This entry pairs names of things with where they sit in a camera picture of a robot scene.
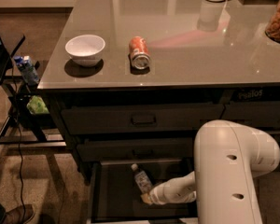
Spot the dark drawer cabinet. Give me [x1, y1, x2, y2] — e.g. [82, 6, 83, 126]
[38, 86, 280, 180]

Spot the orange soda can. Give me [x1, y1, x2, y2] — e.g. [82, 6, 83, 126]
[129, 36, 150, 70]

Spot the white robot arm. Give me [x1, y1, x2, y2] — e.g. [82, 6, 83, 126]
[141, 120, 280, 224]

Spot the black power cable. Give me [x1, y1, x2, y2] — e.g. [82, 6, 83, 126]
[9, 58, 28, 224]

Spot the green snack bag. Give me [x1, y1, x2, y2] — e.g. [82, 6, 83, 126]
[27, 96, 49, 115]

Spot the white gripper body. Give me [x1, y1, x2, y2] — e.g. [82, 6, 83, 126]
[148, 181, 176, 205]

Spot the middle left drawer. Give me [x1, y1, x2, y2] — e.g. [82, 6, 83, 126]
[77, 137, 193, 161]

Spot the white ceramic bowl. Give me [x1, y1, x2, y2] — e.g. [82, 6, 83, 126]
[65, 35, 105, 67]

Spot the brown shoe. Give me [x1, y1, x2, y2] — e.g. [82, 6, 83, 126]
[3, 204, 35, 224]

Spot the clear plastic water bottle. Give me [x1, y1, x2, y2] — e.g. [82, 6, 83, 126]
[131, 163, 153, 194]

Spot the open bottom drawer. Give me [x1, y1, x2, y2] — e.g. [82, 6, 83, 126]
[87, 161, 197, 224]

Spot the top left drawer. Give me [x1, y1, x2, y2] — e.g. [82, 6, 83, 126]
[61, 104, 224, 134]

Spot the black side desk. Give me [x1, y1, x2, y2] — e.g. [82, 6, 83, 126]
[0, 34, 63, 145]

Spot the top right drawer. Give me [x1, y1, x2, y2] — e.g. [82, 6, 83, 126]
[221, 101, 280, 130]

